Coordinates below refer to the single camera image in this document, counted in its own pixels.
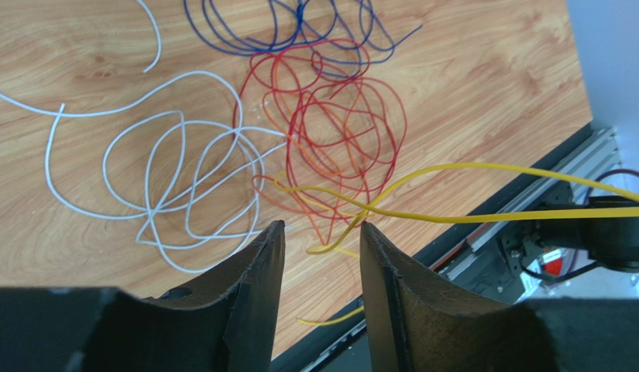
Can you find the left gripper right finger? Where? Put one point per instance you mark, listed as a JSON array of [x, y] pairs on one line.
[[418, 321]]

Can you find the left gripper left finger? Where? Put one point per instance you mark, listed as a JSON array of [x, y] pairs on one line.
[[222, 320]]

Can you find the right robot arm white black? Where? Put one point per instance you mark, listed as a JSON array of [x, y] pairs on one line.
[[581, 258]]

